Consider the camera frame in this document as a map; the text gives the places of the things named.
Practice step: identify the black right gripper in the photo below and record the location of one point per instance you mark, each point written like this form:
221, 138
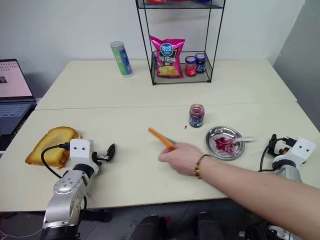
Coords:
281, 150

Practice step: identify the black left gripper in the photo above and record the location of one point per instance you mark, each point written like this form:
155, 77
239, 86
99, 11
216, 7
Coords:
100, 157

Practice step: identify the person's bare forearm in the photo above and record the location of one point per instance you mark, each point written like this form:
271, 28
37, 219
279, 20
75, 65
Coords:
250, 186

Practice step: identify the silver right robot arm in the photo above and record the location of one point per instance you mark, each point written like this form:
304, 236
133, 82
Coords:
287, 171

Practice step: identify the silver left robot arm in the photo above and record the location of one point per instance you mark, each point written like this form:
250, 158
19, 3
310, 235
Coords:
67, 185

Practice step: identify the red sauce residue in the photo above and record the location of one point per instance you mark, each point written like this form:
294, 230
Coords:
225, 147

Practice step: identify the toasted bread slice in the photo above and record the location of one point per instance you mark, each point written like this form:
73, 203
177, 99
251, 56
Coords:
51, 142

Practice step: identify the open glass jam jar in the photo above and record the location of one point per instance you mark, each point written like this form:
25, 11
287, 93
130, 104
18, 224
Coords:
196, 117

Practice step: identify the blue-lid small jar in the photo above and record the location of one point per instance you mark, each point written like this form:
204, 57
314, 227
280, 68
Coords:
200, 63

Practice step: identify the red-lid small jar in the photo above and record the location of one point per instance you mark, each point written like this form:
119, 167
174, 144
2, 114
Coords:
190, 66

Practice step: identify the person's bare hand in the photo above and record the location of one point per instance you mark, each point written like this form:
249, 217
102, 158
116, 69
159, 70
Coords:
182, 157

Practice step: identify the metal spoon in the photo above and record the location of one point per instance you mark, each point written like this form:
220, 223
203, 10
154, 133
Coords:
246, 139

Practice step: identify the round metal plate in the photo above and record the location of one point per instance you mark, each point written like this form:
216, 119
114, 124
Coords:
225, 153

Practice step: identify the dark rounded shape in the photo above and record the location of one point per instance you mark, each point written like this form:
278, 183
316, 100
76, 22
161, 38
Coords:
152, 228

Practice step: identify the green blue cylindrical can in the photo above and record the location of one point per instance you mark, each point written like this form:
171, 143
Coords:
122, 60

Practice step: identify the dark grey laptop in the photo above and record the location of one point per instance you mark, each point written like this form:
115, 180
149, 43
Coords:
12, 100

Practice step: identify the pink potato chips bag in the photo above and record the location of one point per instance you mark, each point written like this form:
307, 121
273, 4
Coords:
167, 60

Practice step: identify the blue item on rack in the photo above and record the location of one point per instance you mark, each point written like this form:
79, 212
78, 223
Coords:
203, 0

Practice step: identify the red item on rack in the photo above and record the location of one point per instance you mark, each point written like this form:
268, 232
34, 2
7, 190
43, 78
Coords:
153, 0

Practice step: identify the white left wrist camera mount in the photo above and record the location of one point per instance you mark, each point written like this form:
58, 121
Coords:
80, 150

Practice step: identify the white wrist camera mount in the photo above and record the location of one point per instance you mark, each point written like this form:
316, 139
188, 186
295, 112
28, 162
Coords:
303, 148
80, 150

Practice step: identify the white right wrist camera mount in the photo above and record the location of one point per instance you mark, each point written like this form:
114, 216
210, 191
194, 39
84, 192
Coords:
303, 148

